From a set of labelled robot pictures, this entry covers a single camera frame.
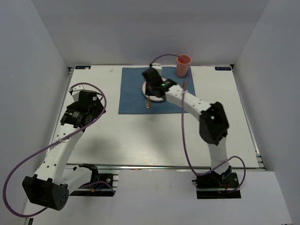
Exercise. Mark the white printed plate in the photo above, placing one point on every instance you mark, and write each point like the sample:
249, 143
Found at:
153, 99

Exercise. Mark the left blue corner label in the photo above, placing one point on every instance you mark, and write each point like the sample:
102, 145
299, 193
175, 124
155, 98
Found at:
82, 67

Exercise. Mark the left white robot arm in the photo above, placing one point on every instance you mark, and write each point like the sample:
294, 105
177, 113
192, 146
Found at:
48, 187

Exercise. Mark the blue corner label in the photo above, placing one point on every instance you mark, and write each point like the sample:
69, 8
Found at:
223, 68
82, 67

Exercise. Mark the gold fork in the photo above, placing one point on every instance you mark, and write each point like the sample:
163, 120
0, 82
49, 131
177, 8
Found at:
148, 105

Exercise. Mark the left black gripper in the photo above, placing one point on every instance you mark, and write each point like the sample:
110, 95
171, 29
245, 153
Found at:
97, 108

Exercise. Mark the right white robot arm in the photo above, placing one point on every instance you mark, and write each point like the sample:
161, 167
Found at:
213, 123

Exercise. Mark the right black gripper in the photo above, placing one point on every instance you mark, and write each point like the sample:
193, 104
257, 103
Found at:
148, 91

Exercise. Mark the right blue corner label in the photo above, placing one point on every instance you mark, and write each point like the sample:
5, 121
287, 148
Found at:
223, 68

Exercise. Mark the red plastic cup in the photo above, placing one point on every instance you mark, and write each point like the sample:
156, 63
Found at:
183, 63

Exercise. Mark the blue cloth napkin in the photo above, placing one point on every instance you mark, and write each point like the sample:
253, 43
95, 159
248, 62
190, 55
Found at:
132, 100

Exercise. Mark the aluminium table edge rail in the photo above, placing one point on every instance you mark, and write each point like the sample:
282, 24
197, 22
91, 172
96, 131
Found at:
103, 166

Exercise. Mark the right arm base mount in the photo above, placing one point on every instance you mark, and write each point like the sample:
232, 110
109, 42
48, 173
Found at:
207, 188

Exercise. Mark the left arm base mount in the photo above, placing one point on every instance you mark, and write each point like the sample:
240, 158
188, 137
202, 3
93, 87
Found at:
100, 189

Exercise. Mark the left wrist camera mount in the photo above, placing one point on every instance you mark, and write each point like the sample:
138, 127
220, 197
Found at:
74, 92

